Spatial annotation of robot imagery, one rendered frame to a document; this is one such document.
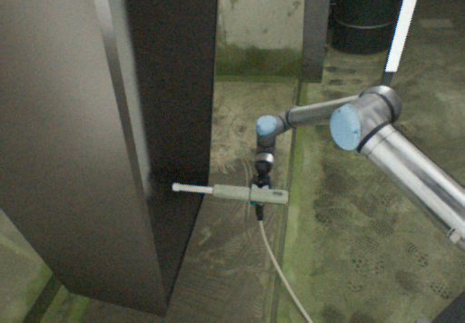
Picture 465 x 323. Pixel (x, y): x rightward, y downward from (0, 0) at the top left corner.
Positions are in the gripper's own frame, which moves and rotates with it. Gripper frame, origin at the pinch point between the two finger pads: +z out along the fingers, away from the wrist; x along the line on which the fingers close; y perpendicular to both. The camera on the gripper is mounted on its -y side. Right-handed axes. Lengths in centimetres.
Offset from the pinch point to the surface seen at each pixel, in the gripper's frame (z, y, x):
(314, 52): -170, 29, -27
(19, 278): 38, 29, 107
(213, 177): -48, 52, 35
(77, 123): 43, -81, 20
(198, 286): 23, 48, 27
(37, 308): 47, 42, 100
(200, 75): -15, -49, 21
